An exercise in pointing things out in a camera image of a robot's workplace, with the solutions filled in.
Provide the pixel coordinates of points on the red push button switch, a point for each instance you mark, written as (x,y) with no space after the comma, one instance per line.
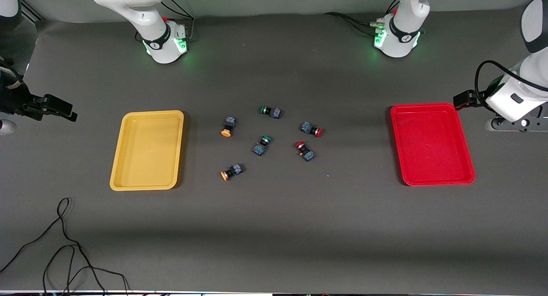
(307,154)
(306,127)

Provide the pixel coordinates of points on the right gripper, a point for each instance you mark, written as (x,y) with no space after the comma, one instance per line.
(16,100)

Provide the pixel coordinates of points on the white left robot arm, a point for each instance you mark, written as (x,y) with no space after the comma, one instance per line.
(402,13)

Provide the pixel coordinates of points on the red plastic tray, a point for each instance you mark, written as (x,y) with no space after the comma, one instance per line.
(432,146)

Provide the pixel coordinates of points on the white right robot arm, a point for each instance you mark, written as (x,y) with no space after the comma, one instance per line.
(145,13)

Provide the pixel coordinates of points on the green push button switch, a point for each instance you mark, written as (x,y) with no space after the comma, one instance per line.
(274,112)
(259,149)

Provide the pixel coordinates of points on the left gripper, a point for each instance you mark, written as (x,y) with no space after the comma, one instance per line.
(465,97)

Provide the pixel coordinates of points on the orange push button switch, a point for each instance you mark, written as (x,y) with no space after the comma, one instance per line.
(235,169)
(229,122)

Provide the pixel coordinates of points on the aluminium frame rail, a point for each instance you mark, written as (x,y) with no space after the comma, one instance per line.
(30,11)

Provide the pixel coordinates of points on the yellow plastic tray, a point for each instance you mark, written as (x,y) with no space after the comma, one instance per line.
(145,159)

